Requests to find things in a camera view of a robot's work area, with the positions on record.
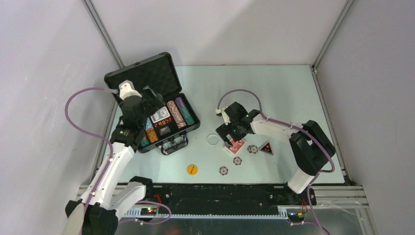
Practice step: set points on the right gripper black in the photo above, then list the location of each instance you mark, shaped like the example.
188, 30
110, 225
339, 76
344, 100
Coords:
229, 133

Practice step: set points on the poker chip middle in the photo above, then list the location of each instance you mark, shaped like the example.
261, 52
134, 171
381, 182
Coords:
237, 160

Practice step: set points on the brown teal chip stack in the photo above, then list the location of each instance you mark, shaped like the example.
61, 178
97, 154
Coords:
144, 142

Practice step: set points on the black poker set case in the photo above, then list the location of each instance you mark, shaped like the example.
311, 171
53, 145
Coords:
159, 73

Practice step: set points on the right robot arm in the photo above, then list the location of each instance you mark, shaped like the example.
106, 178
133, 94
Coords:
311, 147

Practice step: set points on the purple chip stack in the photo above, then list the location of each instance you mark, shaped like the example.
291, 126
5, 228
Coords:
180, 103

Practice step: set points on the key in plastic bag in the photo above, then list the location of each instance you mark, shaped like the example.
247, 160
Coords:
164, 130

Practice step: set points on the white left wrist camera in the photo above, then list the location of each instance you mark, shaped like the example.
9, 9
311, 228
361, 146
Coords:
127, 89

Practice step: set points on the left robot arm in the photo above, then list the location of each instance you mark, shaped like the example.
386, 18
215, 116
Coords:
97, 212

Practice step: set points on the poker chip lower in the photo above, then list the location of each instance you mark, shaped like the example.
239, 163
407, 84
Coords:
223, 170

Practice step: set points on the orange blue chip stack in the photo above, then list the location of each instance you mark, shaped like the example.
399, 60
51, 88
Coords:
150, 131

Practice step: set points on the blue playing card deck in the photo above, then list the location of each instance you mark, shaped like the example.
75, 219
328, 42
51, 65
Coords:
160, 115

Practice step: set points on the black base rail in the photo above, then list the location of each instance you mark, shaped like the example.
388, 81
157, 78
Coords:
224, 199

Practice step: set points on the clear round dealer button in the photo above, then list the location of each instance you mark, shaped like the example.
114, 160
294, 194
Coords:
213, 139

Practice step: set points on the red playing card deck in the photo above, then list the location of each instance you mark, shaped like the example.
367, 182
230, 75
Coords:
236, 147

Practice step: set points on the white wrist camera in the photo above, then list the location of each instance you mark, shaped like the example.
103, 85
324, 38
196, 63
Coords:
127, 89
222, 113

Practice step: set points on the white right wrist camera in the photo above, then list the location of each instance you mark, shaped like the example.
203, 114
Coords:
222, 113

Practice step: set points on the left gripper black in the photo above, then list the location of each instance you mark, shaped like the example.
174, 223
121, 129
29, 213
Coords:
142, 102

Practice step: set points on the black triangular all-in marker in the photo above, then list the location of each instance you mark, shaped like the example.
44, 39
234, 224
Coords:
266, 148

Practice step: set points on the poker chip near triangle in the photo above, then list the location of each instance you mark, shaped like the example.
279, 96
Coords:
253, 149

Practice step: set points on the pink brown chip stack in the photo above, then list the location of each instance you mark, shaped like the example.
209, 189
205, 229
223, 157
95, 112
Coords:
180, 122

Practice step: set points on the yellow round button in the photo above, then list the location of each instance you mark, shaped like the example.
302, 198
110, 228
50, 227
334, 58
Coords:
192, 169

